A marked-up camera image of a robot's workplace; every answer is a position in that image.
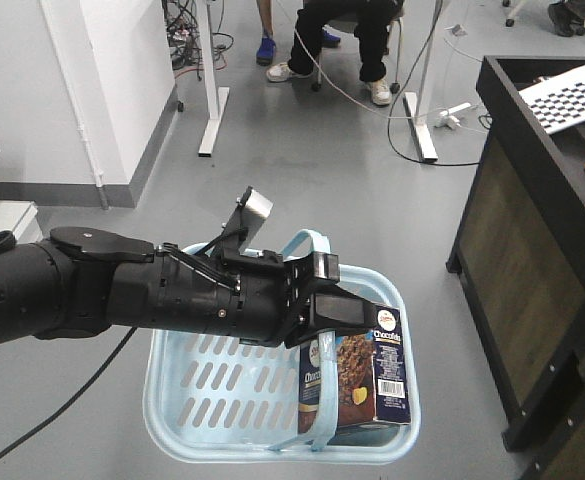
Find wooden black-framed produce stand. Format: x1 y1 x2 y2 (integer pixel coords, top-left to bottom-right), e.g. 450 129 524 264
446 56 585 451

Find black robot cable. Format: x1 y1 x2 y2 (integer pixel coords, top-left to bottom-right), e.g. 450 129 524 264
0 327 136 479

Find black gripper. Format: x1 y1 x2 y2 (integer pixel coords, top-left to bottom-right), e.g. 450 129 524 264
106 249 382 348

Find white desk leg right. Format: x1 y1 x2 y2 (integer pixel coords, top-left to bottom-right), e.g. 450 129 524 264
403 1 445 164

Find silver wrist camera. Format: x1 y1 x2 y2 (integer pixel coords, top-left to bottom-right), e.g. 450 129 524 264
238 186 273 253

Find white desk leg left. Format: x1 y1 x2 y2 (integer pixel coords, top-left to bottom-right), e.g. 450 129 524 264
195 1 230 157

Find seated person black trousers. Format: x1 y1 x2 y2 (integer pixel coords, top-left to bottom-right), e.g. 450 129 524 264
266 1 403 107

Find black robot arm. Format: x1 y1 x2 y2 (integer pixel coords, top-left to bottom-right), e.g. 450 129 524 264
0 227 378 347

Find dark blue Danisa cookie box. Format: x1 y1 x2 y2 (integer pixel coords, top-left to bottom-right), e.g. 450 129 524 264
296 302 413 437

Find light blue plastic basket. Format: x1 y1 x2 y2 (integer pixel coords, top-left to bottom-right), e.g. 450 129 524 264
141 229 422 464

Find white desk leg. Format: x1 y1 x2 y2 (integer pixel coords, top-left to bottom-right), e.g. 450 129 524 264
195 1 230 157
403 1 445 164

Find checkerboard calibration board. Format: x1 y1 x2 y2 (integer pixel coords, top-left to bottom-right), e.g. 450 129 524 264
519 65 585 134

